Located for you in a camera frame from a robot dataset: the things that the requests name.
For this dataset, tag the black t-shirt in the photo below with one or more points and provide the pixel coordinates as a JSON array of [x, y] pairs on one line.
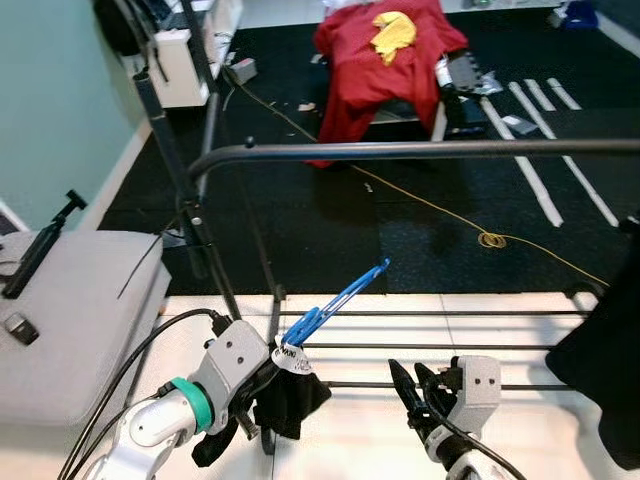
[[605, 360]]

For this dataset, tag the blue dustpan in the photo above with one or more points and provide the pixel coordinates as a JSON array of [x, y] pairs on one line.
[[580, 14]]

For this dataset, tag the red cloth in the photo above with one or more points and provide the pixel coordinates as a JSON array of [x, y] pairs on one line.
[[360, 80]]

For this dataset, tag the black backpack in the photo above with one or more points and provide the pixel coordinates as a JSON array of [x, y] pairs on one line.
[[118, 22]]

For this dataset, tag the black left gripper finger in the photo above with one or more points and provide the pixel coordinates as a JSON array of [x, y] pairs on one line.
[[215, 445]]

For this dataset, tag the black camera grip stick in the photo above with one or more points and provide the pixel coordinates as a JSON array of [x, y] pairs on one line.
[[45, 245]]

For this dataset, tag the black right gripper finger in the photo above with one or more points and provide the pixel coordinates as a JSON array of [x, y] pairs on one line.
[[430, 382], [407, 400]]

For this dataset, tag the white cabinet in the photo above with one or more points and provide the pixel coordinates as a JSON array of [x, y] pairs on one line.
[[185, 70]]

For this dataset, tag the short white tape strip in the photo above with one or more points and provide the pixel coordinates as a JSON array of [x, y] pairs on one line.
[[540, 96], [563, 94]]

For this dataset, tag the black metal clothes rack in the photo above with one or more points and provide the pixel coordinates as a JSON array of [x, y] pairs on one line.
[[400, 150]]

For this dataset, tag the grey power box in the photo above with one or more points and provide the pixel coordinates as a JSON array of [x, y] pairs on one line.
[[243, 71]]

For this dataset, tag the long white tape strip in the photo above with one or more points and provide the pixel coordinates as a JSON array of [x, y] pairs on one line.
[[562, 152], [522, 163]]

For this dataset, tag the grey fabric ottoman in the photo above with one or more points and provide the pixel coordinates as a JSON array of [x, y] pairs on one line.
[[80, 330]]

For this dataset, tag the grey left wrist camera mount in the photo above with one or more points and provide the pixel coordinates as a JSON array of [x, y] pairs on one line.
[[235, 355]]

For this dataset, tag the blue plastic hanger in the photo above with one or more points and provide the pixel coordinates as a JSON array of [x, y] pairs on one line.
[[340, 300]]

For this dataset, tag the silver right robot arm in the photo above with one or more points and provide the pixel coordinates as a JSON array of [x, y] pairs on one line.
[[462, 468]]

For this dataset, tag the yellow cloth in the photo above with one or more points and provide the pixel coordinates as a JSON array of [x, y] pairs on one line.
[[393, 35]]

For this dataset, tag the thin black rod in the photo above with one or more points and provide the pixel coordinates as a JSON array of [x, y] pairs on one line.
[[142, 265]]

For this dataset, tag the small black remote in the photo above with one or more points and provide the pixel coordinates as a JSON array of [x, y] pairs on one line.
[[22, 329]]

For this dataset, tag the black shorts white waistband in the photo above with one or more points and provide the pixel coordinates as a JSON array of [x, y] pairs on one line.
[[295, 400]]

